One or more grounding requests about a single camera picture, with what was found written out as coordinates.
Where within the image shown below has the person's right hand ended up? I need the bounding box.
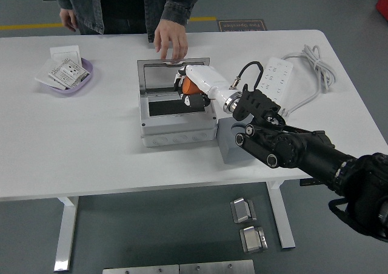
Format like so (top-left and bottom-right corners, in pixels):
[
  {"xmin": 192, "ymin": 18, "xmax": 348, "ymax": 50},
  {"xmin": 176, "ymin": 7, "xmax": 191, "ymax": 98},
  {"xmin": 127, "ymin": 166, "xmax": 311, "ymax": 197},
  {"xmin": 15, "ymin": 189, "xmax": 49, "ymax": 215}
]
[{"xmin": 59, "ymin": 8, "xmax": 79, "ymax": 32}]

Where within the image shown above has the person's left hand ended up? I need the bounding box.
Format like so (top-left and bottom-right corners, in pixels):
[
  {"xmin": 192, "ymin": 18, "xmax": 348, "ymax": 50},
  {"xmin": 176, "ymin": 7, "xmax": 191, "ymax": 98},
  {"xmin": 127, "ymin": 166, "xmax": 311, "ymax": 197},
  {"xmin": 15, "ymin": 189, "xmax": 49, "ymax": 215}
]
[{"xmin": 153, "ymin": 19, "xmax": 189, "ymax": 60}]

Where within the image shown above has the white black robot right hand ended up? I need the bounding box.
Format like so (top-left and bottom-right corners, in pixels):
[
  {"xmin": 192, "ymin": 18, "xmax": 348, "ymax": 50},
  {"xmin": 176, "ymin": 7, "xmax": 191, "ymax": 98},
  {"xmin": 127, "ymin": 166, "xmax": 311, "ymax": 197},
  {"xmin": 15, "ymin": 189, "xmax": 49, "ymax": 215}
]
[{"xmin": 173, "ymin": 64, "xmax": 233, "ymax": 110}]

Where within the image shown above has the orange cylinder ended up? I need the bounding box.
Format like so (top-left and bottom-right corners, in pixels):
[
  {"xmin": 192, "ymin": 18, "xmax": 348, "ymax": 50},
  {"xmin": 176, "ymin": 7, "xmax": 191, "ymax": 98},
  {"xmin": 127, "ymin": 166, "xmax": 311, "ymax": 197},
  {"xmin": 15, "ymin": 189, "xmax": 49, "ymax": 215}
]
[{"xmin": 181, "ymin": 77, "xmax": 202, "ymax": 95}]

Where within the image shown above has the grey junction box clear lid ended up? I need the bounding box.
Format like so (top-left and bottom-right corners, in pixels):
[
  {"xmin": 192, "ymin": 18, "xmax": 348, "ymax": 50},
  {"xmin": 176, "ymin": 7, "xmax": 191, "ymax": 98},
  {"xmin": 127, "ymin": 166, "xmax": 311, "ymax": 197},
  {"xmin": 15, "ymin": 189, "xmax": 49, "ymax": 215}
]
[{"xmin": 136, "ymin": 57, "xmax": 219, "ymax": 148}]

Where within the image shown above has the grey cube with round hole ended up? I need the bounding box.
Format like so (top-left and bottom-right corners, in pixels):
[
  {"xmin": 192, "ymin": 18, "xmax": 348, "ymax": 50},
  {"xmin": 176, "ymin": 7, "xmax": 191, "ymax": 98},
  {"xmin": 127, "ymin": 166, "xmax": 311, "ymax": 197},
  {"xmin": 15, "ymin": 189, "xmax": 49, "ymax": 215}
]
[{"xmin": 217, "ymin": 116, "xmax": 261, "ymax": 165}]

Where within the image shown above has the white socket panel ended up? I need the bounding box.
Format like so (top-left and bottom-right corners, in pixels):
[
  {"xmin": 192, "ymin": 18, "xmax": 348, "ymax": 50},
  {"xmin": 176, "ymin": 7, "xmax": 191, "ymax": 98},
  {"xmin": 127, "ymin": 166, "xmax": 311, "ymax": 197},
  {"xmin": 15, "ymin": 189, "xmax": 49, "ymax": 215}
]
[{"xmin": 47, "ymin": 58, "xmax": 89, "ymax": 89}]

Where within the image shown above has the person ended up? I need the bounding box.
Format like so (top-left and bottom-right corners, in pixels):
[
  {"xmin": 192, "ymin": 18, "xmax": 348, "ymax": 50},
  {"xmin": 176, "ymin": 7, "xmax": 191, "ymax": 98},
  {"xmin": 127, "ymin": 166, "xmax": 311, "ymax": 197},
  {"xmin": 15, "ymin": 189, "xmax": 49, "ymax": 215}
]
[{"xmin": 50, "ymin": 0, "xmax": 210, "ymax": 60}]

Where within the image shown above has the white flat cover plate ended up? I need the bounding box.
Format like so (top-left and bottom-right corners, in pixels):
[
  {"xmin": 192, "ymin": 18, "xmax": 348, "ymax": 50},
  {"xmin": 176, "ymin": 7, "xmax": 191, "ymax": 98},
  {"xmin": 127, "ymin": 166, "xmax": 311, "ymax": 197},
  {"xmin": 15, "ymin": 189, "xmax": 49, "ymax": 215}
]
[{"xmin": 35, "ymin": 58, "xmax": 67, "ymax": 90}]

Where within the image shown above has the brown floor sign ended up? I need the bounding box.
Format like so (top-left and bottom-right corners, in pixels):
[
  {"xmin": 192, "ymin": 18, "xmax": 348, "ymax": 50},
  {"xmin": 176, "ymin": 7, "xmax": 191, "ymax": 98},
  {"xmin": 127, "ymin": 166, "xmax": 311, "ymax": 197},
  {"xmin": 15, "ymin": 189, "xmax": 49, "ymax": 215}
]
[{"xmin": 216, "ymin": 19, "xmax": 268, "ymax": 32}]

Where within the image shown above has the white table leg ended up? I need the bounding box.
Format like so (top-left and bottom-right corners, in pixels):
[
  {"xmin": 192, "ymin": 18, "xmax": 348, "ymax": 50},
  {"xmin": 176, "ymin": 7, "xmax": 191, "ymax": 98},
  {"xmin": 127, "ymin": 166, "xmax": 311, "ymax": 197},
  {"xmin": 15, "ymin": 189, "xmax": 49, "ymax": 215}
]
[
  {"xmin": 53, "ymin": 196, "xmax": 80, "ymax": 272},
  {"xmin": 266, "ymin": 179, "xmax": 296, "ymax": 250}
]

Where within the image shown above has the red object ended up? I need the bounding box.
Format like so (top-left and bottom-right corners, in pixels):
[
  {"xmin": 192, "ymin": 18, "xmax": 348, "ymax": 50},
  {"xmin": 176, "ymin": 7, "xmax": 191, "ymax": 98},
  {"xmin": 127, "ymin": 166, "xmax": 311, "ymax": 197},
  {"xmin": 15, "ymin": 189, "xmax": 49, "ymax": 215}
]
[{"xmin": 375, "ymin": 0, "xmax": 388, "ymax": 20}]

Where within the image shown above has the white blank switch plate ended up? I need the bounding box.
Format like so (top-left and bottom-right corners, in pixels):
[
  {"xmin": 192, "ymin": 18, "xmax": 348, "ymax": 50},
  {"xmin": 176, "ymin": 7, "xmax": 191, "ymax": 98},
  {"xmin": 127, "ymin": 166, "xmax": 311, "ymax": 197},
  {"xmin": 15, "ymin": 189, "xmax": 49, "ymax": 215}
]
[{"xmin": 50, "ymin": 45, "xmax": 82, "ymax": 65}]

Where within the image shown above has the small metal floor bracket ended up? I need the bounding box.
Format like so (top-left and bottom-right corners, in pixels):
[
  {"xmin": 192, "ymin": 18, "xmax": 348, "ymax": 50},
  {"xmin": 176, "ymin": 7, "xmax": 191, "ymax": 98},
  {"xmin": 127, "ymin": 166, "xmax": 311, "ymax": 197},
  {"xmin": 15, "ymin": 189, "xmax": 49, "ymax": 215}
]
[
  {"xmin": 239, "ymin": 225, "xmax": 269, "ymax": 254},
  {"xmin": 230, "ymin": 197, "xmax": 258, "ymax": 224}
]

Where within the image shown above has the grey metal base plate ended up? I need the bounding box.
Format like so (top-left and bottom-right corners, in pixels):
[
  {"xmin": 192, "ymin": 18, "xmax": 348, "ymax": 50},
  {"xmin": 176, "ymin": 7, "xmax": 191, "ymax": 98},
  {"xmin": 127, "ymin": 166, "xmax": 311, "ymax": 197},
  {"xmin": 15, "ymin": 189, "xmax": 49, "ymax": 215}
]
[
  {"xmin": 179, "ymin": 259, "xmax": 256, "ymax": 274},
  {"xmin": 102, "ymin": 264, "xmax": 180, "ymax": 274}
]

